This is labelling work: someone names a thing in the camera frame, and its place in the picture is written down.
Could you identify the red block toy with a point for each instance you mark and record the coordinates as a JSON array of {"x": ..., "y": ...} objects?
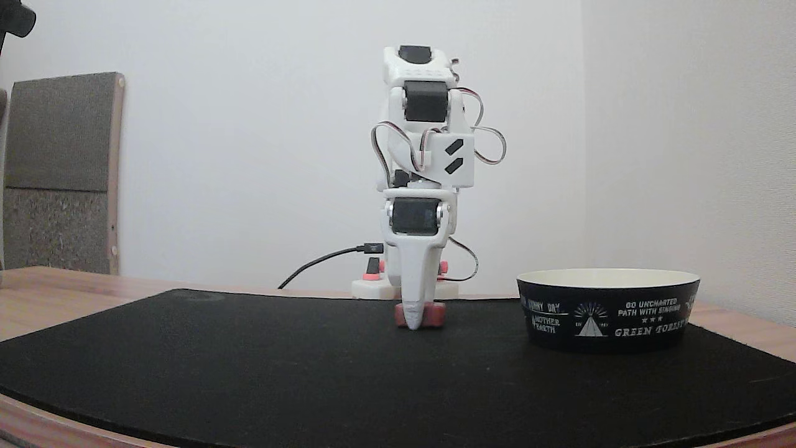
[{"x": 435, "y": 314}]

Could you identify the black printed bowl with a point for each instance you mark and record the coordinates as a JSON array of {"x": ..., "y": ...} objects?
[{"x": 606, "y": 317}]

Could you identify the black felt mat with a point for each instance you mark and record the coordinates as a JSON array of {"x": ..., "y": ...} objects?
[{"x": 311, "y": 367}]

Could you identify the grey upholstered chair back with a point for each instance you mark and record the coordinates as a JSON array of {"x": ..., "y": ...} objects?
[{"x": 59, "y": 174}]

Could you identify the dark rounded object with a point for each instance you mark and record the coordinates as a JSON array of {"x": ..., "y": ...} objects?
[{"x": 15, "y": 18}]

